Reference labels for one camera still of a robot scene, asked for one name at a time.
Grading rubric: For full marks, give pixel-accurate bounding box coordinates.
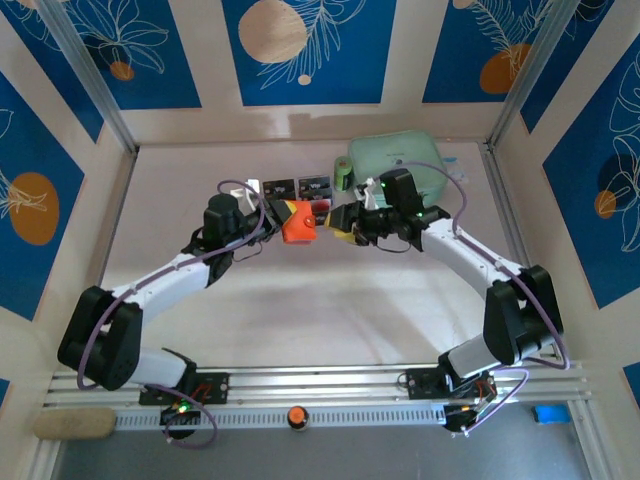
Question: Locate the thin black right gripper wire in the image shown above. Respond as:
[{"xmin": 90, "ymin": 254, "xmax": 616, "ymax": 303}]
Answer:
[{"xmin": 373, "ymin": 238, "xmax": 417, "ymax": 255}]

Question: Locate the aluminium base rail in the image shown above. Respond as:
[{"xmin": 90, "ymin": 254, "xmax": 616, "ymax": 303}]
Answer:
[{"xmin": 42, "ymin": 360, "xmax": 595, "ymax": 409}]

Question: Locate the slotted grey cable duct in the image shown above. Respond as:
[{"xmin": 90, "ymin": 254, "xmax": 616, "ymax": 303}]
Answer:
[{"xmin": 114, "ymin": 403, "xmax": 451, "ymax": 429}]

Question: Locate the thin black left gripper wire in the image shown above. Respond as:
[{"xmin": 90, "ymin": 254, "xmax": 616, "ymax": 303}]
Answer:
[{"xmin": 233, "ymin": 243, "xmax": 267, "ymax": 262}]

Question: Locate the orange black knob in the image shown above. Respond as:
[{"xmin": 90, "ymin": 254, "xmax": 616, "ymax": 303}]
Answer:
[{"xmin": 287, "ymin": 405, "xmax": 311, "ymax": 433}]

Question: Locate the green cylindrical can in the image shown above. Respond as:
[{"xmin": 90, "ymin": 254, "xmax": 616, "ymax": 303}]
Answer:
[{"xmin": 333, "ymin": 154, "xmax": 354, "ymax": 192}]

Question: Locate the black red pack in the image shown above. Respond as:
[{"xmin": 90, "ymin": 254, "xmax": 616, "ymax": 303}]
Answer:
[{"xmin": 262, "ymin": 175, "xmax": 335, "ymax": 216}]

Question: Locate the aluminium frame post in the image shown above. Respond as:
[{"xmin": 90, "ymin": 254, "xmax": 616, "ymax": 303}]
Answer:
[
  {"xmin": 35, "ymin": 0, "xmax": 140, "ymax": 155},
  {"xmin": 485, "ymin": 0, "xmax": 576, "ymax": 151}
]

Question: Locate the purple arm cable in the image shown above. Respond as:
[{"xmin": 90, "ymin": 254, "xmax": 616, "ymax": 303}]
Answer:
[
  {"xmin": 74, "ymin": 178, "xmax": 267, "ymax": 450},
  {"xmin": 397, "ymin": 160, "xmax": 572, "ymax": 440}
]

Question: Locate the blue plastic block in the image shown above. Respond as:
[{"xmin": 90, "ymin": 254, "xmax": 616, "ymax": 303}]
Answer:
[{"xmin": 532, "ymin": 403, "xmax": 571, "ymax": 426}]

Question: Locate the black controller box with LED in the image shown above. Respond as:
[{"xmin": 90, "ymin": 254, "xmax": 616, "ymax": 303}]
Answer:
[
  {"xmin": 442, "ymin": 403, "xmax": 484, "ymax": 437},
  {"xmin": 158, "ymin": 398, "xmax": 202, "ymax": 442}
]

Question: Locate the beige foam pad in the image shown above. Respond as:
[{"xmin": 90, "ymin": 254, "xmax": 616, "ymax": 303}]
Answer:
[{"xmin": 33, "ymin": 407, "xmax": 117, "ymax": 441}]

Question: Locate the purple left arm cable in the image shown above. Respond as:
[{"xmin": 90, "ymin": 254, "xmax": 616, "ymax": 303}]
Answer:
[{"xmin": 74, "ymin": 178, "xmax": 267, "ymax": 450}]

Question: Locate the white blue paper packet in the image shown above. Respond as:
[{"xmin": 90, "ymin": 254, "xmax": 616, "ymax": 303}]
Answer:
[{"xmin": 442, "ymin": 156, "xmax": 471, "ymax": 185}]

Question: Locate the mint green zip pouch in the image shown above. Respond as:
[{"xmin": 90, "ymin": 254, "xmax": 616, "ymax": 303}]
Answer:
[{"xmin": 347, "ymin": 129, "xmax": 449, "ymax": 206}]

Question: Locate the orange card holder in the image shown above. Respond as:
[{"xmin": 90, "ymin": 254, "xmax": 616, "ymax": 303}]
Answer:
[{"xmin": 281, "ymin": 198, "xmax": 320, "ymax": 246}]

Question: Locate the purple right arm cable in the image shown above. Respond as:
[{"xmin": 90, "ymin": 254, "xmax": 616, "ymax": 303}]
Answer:
[{"xmin": 397, "ymin": 160, "xmax": 572, "ymax": 440}]

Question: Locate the aluminium table side rail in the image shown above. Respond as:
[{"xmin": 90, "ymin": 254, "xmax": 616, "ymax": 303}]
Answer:
[
  {"xmin": 482, "ymin": 142, "xmax": 564, "ymax": 361},
  {"xmin": 72, "ymin": 147, "xmax": 140, "ymax": 372}
]

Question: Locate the thin black gripper wire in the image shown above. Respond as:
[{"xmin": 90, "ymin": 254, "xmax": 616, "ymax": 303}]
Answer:
[
  {"xmin": 373, "ymin": 238, "xmax": 417, "ymax": 255},
  {"xmin": 233, "ymin": 243, "xmax": 267, "ymax": 262}
]

